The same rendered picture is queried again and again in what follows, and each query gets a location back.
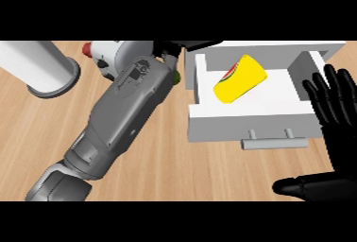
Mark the yellow taco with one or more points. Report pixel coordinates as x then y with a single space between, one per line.
240 80

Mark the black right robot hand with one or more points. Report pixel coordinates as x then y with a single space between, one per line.
340 132

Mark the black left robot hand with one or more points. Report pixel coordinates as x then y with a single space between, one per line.
169 49

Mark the white open drawer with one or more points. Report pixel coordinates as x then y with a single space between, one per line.
275 94

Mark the grey drawer front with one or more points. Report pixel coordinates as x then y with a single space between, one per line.
252 124

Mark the white cabinet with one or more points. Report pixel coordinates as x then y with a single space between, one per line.
284 54

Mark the white appliance with red knob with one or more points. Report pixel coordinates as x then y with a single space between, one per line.
119 53

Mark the white cylinder with grey base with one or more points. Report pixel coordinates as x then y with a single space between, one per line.
35 67

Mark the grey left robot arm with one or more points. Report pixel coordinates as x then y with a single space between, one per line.
122 116

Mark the small green object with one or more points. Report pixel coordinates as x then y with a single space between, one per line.
178 77

